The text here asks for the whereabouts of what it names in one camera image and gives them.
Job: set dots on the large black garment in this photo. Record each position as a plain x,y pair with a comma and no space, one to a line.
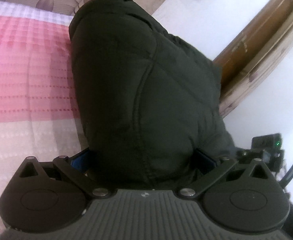
148,100

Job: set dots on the brown wooden door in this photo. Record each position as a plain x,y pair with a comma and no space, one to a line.
252,38

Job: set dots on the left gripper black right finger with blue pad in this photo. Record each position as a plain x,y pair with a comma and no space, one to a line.
239,193

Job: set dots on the pink checkered bed sheet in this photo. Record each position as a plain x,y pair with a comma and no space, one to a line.
38,111

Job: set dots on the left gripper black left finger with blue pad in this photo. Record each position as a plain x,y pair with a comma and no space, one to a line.
48,196

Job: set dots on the worn wooden door frame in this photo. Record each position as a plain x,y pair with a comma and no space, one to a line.
259,68

